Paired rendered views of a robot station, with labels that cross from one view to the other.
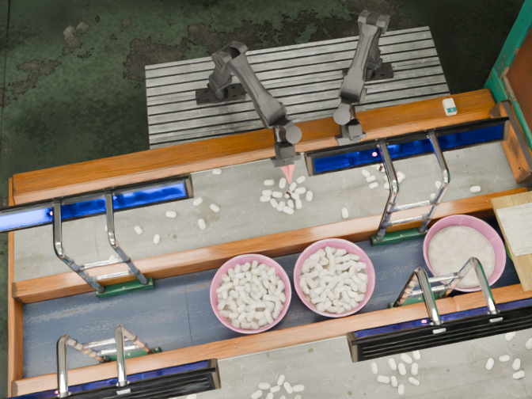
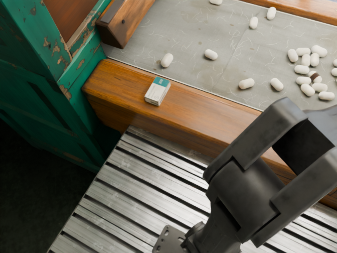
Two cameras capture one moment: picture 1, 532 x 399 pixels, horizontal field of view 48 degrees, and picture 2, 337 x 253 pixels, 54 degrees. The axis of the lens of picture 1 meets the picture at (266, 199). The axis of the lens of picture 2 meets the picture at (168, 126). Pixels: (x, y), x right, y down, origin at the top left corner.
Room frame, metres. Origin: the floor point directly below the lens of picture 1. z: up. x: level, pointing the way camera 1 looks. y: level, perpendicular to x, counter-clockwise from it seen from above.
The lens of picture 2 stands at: (1.46, -0.44, 1.40)
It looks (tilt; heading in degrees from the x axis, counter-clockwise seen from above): 63 degrees down; 220
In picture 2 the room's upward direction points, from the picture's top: 11 degrees counter-clockwise
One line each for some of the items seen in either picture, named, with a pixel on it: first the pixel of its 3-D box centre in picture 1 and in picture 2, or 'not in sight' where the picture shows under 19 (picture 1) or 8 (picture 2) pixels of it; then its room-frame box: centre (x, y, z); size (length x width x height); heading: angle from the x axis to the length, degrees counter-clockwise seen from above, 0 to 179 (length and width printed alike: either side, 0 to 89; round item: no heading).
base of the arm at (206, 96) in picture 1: (219, 89); not in sight; (1.39, 0.13, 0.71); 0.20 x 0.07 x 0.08; 91
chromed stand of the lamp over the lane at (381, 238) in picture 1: (402, 191); not in sight; (0.77, -0.44, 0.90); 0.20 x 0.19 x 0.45; 94
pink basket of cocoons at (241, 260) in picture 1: (251, 296); not in sight; (0.54, 0.09, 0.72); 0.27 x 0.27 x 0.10
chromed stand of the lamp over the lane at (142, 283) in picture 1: (106, 245); not in sight; (0.71, 0.52, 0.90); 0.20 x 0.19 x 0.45; 94
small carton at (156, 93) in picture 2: (449, 107); (157, 91); (1.14, -0.71, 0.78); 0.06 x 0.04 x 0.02; 4
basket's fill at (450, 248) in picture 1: (460, 257); not in sight; (0.59, -0.63, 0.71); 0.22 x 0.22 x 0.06
